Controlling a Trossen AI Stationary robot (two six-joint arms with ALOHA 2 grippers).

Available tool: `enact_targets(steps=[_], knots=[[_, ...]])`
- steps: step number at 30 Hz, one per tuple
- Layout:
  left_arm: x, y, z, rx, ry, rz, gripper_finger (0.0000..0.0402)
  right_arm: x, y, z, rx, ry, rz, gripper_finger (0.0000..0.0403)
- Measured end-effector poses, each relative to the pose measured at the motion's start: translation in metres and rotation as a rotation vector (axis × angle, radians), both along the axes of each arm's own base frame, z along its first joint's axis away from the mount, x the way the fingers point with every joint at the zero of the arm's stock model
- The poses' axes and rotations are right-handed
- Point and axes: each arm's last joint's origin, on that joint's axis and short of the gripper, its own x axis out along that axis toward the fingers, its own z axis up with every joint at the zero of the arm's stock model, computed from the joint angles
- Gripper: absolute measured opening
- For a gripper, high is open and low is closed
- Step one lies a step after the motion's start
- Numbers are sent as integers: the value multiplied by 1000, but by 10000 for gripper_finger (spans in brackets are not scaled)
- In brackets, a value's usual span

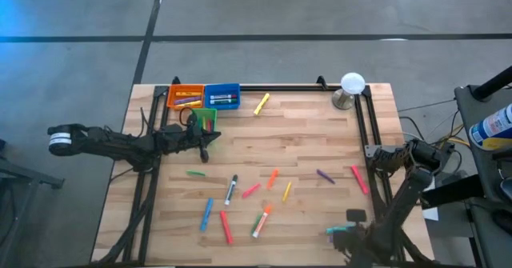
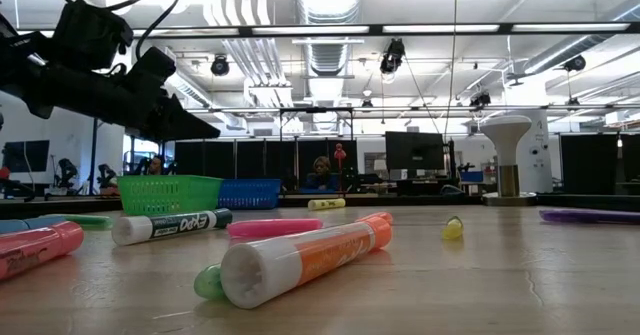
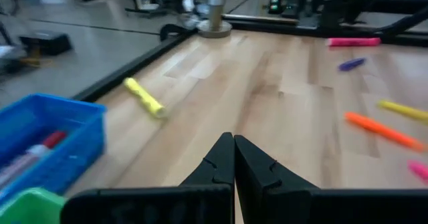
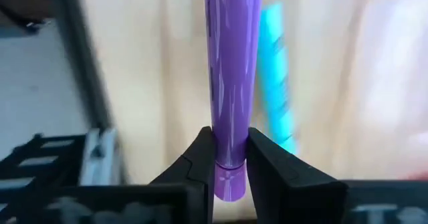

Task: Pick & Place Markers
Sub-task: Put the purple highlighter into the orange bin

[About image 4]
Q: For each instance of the thick purple marker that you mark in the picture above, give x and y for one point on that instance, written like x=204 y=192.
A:
x=232 y=83

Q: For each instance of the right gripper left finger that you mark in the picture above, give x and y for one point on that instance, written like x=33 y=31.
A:
x=133 y=207

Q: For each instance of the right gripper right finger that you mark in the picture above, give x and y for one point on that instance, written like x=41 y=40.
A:
x=317 y=204

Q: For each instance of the teal highlighter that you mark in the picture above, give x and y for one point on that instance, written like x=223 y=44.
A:
x=274 y=77

